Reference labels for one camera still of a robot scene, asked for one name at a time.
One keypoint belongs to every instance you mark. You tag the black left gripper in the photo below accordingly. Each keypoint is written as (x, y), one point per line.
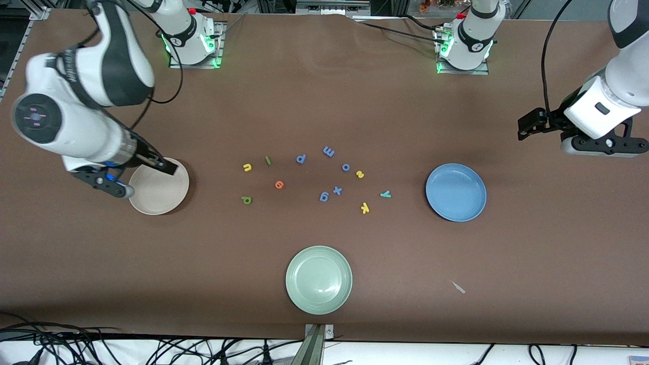
(553, 121)

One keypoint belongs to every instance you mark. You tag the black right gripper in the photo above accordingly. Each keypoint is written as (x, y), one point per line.
(146, 156)

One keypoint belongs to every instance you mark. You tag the yellow foam letter k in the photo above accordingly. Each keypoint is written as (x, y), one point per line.
(364, 208)

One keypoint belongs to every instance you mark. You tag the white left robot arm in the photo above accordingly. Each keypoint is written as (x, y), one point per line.
(628, 76)

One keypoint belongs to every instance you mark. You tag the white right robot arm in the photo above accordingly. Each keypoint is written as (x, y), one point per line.
(66, 126)

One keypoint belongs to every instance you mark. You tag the beige round plate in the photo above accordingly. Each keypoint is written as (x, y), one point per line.
(162, 195)

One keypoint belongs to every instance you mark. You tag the blue round plate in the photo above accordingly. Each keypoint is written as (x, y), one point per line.
(456, 192)

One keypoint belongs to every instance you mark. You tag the blue foam letter p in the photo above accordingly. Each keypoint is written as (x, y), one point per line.
(301, 158)

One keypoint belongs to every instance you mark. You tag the orange brown object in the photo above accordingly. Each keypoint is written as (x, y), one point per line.
(436, 4)

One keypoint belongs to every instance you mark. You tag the blue foam letter g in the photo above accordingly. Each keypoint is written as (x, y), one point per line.
(324, 196)

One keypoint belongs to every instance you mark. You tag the blue foam letter m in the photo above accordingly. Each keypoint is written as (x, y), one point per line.
(328, 151)

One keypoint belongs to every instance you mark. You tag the white tape scrap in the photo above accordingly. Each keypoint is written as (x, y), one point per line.
(459, 288)

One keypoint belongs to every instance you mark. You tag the brown table cover sheet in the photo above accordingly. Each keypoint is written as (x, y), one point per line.
(355, 91)

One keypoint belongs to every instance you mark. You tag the pale green round plate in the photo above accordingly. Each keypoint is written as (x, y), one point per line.
(319, 280)

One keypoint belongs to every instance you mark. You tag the grey equipment box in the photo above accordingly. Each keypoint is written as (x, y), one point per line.
(329, 6)

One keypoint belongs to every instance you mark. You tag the pink blue card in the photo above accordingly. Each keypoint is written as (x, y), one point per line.
(640, 360)

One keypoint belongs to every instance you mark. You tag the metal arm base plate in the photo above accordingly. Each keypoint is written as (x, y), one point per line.
(479, 72)
(195, 66)

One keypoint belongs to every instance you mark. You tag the aluminium frame rail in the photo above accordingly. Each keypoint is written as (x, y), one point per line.
(22, 50)

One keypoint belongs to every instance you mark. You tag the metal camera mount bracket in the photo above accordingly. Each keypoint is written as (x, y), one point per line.
(317, 350)

